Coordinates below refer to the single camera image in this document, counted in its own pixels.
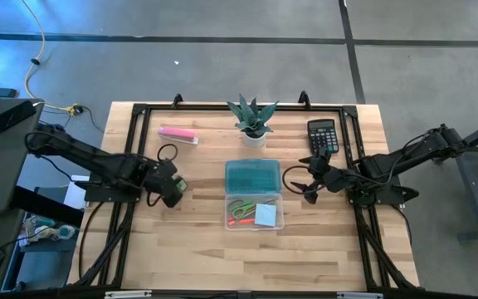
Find yellow floor cable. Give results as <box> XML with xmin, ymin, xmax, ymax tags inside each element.
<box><xmin>19</xmin><ymin>0</ymin><xmax>83</xmax><ymax>116</ymax></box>

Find blue sticky note pad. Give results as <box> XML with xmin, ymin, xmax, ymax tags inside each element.
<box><xmin>253</xmin><ymin>203</ymin><xmax>279</xmax><ymax>228</ymax></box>

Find grey side desk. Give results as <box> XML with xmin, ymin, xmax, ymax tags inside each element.
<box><xmin>0</xmin><ymin>98</ymin><xmax>46</xmax><ymax>215</ymax></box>

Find black metal table frame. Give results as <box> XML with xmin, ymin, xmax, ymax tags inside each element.
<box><xmin>67</xmin><ymin>92</ymin><xmax>421</xmax><ymax>292</ymax></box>

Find white round plant pot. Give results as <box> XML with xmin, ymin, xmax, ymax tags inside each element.
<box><xmin>241</xmin><ymin>130</ymin><xmax>268</xmax><ymax>149</ymax></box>

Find clear pencil box blue lid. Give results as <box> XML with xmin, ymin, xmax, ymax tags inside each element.
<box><xmin>223</xmin><ymin>158</ymin><xmax>286</xmax><ymax>233</ymax></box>

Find white table edge bracket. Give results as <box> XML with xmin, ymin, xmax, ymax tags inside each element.
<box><xmin>104</xmin><ymin>290</ymin><xmax>154</xmax><ymax>299</ymax></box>
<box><xmin>336</xmin><ymin>291</ymin><xmax>384</xmax><ymax>299</ymax></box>

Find green handled scissors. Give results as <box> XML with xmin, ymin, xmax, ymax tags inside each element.
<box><xmin>227</xmin><ymin>198</ymin><xmax>278</xmax><ymax>222</ymax></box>

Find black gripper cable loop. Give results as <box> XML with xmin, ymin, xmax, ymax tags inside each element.
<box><xmin>156</xmin><ymin>142</ymin><xmax>179</xmax><ymax>164</ymax></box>
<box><xmin>281</xmin><ymin>164</ymin><xmax>319</xmax><ymax>197</ymax></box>

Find white paper sheet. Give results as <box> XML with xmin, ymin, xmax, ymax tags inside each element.
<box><xmin>63</xmin><ymin>174</ymin><xmax>91</xmax><ymax>209</ymax></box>

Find black smartphone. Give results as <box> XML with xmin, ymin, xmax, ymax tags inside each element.
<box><xmin>0</xmin><ymin>100</ymin><xmax>38</xmax><ymax>134</ymax></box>

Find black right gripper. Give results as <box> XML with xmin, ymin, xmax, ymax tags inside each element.
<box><xmin>290</xmin><ymin>147</ymin><xmax>349</xmax><ymax>205</ymax></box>

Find green snake plant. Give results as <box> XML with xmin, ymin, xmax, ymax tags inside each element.
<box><xmin>226</xmin><ymin>93</ymin><xmax>280</xmax><ymax>138</ymax></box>

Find green blue crayon box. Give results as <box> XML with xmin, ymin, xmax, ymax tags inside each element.
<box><xmin>172</xmin><ymin>174</ymin><xmax>190</xmax><ymax>194</ymax></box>

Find pink white stapler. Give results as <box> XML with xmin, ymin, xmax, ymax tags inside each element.
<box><xmin>157</xmin><ymin>125</ymin><xmax>200</xmax><ymax>146</ymax></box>

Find black desk calculator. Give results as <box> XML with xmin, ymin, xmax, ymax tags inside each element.
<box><xmin>306</xmin><ymin>118</ymin><xmax>341</xmax><ymax>156</ymax></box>

